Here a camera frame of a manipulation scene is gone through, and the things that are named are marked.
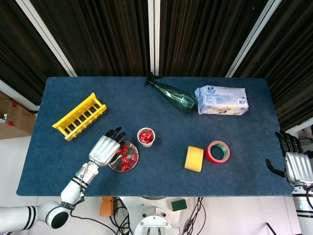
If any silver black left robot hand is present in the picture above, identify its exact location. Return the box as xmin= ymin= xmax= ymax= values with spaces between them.
xmin=88 ymin=126 xmax=127 ymax=168

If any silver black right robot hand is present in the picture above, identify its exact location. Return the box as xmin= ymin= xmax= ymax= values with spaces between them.
xmin=265 ymin=130 xmax=313 ymax=187

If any metal bowl of red candies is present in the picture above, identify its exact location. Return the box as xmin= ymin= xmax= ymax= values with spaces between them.
xmin=108 ymin=140 xmax=139 ymax=173

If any white paper cup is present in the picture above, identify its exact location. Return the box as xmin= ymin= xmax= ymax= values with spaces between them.
xmin=136 ymin=127 xmax=156 ymax=148

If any yellow plastic tube rack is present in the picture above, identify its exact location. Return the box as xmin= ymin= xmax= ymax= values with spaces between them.
xmin=51 ymin=92 xmax=109 ymax=141

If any orange box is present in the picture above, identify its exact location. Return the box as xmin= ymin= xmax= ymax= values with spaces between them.
xmin=99 ymin=196 xmax=115 ymax=218

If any black angled bar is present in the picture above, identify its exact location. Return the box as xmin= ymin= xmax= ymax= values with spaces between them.
xmin=265 ymin=222 xmax=278 ymax=235

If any blue table cloth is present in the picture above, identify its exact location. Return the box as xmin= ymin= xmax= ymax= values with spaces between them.
xmin=16 ymin=76 xmax=295 ymax=198

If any white silver robot torso base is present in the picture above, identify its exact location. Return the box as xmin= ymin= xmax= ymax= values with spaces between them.
xmin=119 ymin=195 xmax=189 ymax=235

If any red tape roll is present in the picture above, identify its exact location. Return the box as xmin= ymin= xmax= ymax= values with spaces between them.
xmin=205 ymin=140 xmax=231 ymax=164

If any cardboard box with red tape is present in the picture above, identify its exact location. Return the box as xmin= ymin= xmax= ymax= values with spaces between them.
xmin=5 ymin=99 xmax=37 ymax=135

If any yellow sponge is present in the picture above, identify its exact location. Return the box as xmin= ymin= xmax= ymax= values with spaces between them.
xmin=183 ymin=145 xmax=204 ymax=173

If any green plastic bottle black cap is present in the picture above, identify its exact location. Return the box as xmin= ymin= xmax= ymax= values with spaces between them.
xmin=144 ymin=72 xmax=198 ymax=115

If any green rectangular pad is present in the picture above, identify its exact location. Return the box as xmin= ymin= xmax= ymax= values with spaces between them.
xmin=171 ymin=199 xmax=188 ymax=212

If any plain brown cardboard box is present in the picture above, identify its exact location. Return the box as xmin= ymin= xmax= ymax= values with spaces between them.
xmin=0 ymin=121 xmax=31 ymax=140

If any white blue wet wipes pack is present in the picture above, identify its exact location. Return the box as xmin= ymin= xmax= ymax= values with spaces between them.
xmin=194 ymin=85 xmax=250 ymax=116

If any black pleated curtain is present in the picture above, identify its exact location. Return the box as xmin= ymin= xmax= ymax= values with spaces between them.
xmin=233 ymin=0 xmax=313 ymax=130
xmin=0 ymin=0 xmax=70 ymax=105
xmin=158 ymin=0 xmax=269 ymax=78
xmin=29 ymin=0 xmax=150 ymax=77

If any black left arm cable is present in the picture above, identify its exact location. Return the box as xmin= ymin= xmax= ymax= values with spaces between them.
xmin=69 ymin=190 xmax=118 ymax=233

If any black floor cable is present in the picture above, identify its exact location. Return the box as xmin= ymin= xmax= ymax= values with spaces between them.
xmin=181 ymin=197 xmax=205 ymax=235
xmin=110 ymin=197 xmax=134 ymax=235

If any white frame post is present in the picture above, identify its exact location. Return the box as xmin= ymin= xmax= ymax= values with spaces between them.
xmin=15 ymin=0 xmax=78 ymax=77
xmin=147 ymin=0 xmax=161 ymax=77
xmin=0 ymin=78 xmax=41 ymax=114
xmin=224 ymin=0 xmax=283 ymax=78

